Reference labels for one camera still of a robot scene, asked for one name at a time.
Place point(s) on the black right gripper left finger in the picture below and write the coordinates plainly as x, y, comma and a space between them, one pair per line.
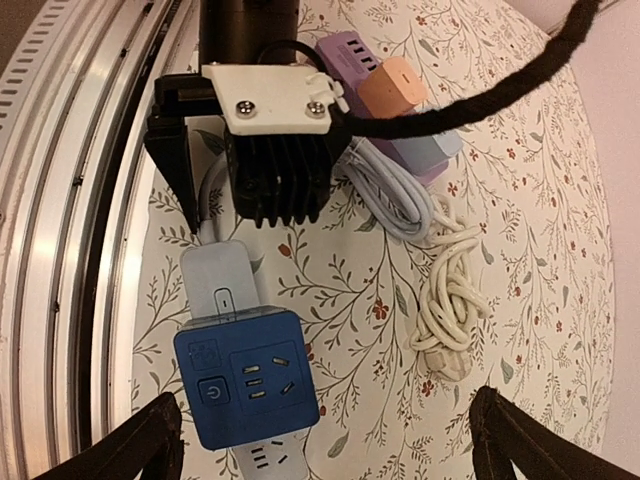
147, 446

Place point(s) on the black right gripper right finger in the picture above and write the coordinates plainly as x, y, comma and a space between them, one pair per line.
506, 439

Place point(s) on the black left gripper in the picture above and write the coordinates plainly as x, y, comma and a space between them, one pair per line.
230, 32

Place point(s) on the dark blue cube socket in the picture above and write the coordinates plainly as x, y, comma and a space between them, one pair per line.
246, 376

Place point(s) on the light blue power strip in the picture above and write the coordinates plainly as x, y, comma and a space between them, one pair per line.
218, 279

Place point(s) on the pink small charger plug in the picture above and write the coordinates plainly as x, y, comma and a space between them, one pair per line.
392, 89

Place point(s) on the light blue charger plug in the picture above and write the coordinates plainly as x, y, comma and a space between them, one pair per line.
427, 157

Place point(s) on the purple power strip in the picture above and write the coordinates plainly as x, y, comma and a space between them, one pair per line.
349, 60

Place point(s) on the floral patterned table mat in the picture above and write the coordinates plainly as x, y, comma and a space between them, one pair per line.
528, 178

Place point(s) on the aluminium front table rail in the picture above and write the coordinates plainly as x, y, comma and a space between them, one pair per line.
90, 289

